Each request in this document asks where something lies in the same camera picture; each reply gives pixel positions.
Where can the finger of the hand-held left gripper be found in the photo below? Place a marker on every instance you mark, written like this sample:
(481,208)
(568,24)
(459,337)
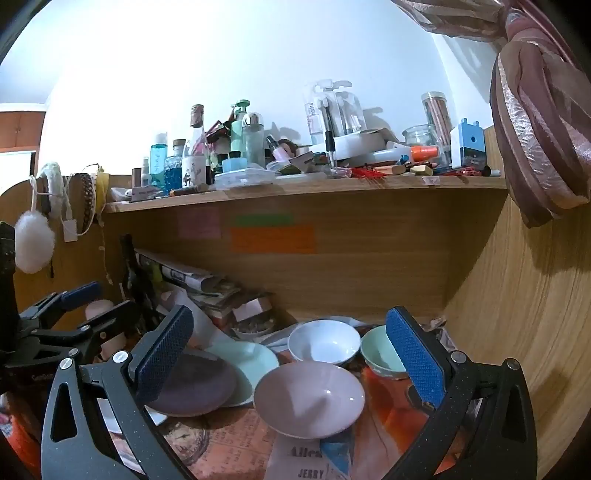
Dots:
(115,316)
(81,295)

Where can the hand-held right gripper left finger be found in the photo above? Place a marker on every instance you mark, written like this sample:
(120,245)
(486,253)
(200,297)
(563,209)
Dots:
(161,355)

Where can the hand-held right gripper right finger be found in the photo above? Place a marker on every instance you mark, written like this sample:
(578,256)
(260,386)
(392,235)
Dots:
(415,357)

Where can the green bowl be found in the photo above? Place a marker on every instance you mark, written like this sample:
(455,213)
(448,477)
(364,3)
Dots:
(376,350)

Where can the purple plate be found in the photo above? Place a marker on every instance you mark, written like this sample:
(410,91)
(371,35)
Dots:
(198,383)

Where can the green plate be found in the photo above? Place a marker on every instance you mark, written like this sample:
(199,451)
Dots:
(251,364)

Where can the white bowl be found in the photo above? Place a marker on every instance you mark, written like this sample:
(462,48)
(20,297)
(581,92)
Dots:
(323,341)

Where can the pink bowl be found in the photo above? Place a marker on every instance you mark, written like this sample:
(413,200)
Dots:
(309,397)

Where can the white mug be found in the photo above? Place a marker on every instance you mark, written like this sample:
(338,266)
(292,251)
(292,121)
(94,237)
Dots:
(104,309)

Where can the dark glass bottle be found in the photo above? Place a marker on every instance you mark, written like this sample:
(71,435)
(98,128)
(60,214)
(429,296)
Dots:
(127,263)

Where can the white pompom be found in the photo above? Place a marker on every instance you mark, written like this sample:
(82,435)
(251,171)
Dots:
(33,242)

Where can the white hanging tag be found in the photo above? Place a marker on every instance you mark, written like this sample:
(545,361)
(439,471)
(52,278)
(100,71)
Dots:
(69,229)

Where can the stack of newspapers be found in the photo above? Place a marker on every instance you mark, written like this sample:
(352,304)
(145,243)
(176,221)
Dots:
(184,277)

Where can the small dish of trinkets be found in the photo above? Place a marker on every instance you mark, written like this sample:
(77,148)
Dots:
(251,329)

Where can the brown studded headband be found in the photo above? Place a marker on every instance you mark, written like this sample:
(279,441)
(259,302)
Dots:
(87,198)

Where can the white card box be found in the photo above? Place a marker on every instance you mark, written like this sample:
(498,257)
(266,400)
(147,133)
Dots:
(251,307)

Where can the newspaper print tablecloth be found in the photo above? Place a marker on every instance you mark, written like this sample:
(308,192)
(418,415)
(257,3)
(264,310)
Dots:
(231,438)

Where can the yellow headband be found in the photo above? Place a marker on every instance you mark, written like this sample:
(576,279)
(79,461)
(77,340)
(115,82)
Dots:
(102,184)

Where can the white fluffy headband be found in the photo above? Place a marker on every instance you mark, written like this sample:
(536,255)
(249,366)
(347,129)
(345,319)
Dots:
(53,184)

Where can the white toy plane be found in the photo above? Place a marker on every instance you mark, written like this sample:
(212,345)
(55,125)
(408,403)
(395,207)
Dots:
(143,193)

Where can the pink sticky note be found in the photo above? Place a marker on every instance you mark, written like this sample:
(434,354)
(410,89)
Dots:
(199,224)

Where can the small white spray bottle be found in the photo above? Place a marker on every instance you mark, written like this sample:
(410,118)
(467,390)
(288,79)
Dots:
(145,175)

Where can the tall blue liquid bottle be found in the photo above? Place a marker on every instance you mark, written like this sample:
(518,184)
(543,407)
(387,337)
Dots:
(159,161)

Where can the blue glass jar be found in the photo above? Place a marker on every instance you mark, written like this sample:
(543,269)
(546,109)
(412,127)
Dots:
(174,168)

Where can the orange sticky note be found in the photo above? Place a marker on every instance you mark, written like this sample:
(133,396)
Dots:
(272,239)

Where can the wooden cabinet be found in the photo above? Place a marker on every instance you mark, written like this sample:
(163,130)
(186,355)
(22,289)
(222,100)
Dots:
(21,131)

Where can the green sticky note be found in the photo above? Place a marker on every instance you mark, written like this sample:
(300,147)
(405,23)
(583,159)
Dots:
(262,220)

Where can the clear bottle with wrapped top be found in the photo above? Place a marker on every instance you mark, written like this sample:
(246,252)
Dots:
(197,147)

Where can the clear plastic box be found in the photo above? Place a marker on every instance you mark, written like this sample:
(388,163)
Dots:
(244,178)

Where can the small blue container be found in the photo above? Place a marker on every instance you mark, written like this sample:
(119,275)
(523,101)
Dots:
(235,165)

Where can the orange cap glue bottle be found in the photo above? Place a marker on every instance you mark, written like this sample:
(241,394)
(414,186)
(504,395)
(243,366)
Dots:
(418,152)

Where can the blue white pencil sharpener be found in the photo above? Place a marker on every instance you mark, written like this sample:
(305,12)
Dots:
(468,144)

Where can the frosted bottle silver cap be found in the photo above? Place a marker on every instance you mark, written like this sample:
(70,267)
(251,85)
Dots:
(253,141)

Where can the black cap nail polish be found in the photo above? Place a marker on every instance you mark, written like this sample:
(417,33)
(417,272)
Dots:
(330,147)

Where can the green pump bottle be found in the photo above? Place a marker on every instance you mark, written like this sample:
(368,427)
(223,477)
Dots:
(240,127)

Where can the tall clear pencil canister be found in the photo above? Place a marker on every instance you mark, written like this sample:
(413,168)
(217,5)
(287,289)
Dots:
(436,115)

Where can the clear plastic package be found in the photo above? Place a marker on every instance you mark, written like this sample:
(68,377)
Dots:
(332,110)

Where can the pink curtain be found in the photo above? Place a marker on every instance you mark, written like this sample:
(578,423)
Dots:
(531,115)

